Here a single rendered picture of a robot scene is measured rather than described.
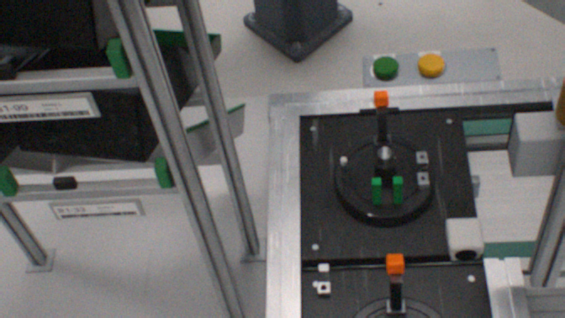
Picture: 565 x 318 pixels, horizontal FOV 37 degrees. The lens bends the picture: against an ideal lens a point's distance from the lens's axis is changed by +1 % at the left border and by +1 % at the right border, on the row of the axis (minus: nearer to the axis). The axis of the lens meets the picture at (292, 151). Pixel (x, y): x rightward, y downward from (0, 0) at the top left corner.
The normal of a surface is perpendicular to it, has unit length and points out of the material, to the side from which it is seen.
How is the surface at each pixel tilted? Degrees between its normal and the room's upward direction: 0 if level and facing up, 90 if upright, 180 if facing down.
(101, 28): 90
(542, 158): 90
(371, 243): 0
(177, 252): 0
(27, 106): 90
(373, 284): 0
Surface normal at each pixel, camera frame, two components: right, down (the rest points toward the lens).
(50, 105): 0.00, 0.82
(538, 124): -0.09, -0.58
